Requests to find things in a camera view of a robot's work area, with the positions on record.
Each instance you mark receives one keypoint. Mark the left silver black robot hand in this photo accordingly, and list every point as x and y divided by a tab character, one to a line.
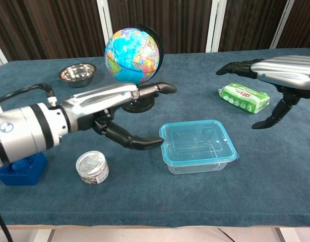
99	97

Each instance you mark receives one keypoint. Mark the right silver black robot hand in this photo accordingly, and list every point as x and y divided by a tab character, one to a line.
285	69

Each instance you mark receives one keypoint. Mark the teal blue object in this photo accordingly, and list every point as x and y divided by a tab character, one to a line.
167	155

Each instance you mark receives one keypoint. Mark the clear plastic container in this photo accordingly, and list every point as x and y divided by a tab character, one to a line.
195	167

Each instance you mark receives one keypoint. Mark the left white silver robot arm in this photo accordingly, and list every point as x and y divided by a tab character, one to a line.
26	128

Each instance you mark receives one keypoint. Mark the stainless steel bowl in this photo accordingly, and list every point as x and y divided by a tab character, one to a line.
77	73

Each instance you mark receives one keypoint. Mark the green tissue pack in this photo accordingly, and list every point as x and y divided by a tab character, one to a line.
243	97

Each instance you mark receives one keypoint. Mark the world globe on black stand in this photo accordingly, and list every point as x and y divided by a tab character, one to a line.
132	55

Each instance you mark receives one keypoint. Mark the clear round jar of clips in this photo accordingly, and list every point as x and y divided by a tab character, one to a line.
91	166

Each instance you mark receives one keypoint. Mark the blue building block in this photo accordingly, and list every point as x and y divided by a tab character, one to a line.
23	174

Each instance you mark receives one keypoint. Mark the blue table cloth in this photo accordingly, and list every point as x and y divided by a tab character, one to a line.
154	196

